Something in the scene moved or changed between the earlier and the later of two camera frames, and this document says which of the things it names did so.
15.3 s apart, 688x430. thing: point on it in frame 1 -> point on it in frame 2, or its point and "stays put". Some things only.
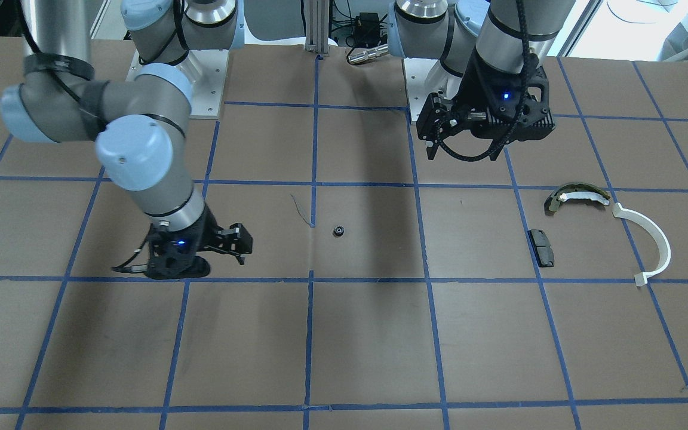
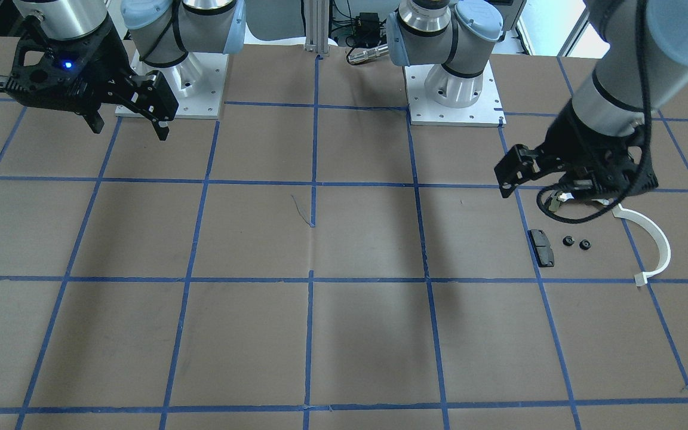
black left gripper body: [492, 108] -> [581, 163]
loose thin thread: [299, 212] stays put
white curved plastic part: [641, 279] stays put
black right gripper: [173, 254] -> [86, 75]
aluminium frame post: [316, 13] stays put
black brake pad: [541, 248] stays put
